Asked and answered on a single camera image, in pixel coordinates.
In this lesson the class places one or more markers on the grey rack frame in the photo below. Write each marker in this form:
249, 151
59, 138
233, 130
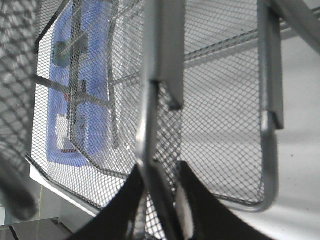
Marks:
275, 62

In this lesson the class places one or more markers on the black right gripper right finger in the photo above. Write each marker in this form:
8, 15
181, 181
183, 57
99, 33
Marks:
202, 216

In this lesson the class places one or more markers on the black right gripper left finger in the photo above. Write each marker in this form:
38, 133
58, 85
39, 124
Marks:
115, 221

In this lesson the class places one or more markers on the blue plastic tray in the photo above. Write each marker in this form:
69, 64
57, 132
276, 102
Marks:
82, 90

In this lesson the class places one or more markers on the green terminal block component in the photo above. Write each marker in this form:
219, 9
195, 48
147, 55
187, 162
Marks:
62, 49

